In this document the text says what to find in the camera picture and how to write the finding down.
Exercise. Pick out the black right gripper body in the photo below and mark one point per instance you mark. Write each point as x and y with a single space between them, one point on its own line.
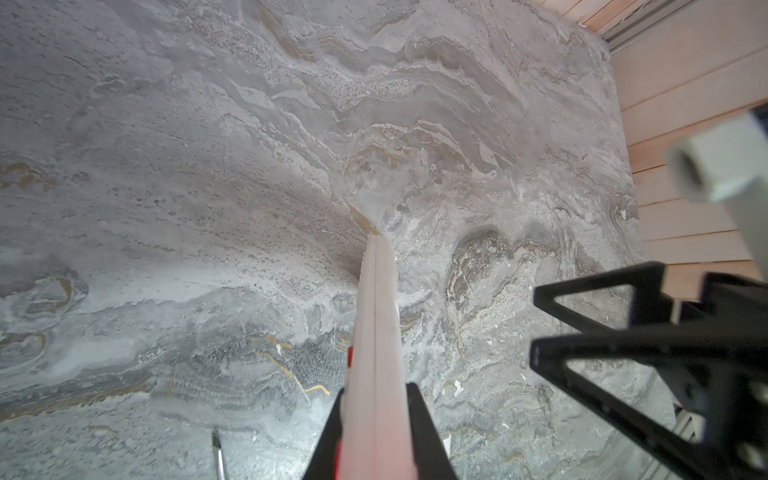
720 374

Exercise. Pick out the orange handled screwdriver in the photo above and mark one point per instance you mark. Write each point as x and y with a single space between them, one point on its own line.
218 456

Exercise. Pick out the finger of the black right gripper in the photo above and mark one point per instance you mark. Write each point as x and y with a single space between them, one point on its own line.
549 357
623 298

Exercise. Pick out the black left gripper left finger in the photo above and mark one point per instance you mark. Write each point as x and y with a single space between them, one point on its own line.
323 462

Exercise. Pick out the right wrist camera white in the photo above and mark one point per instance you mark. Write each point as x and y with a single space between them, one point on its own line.
727 164

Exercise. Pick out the long white remote control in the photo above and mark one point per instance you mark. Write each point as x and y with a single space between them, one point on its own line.
376 438

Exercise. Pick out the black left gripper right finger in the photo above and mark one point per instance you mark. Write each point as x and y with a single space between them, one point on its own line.
430 456

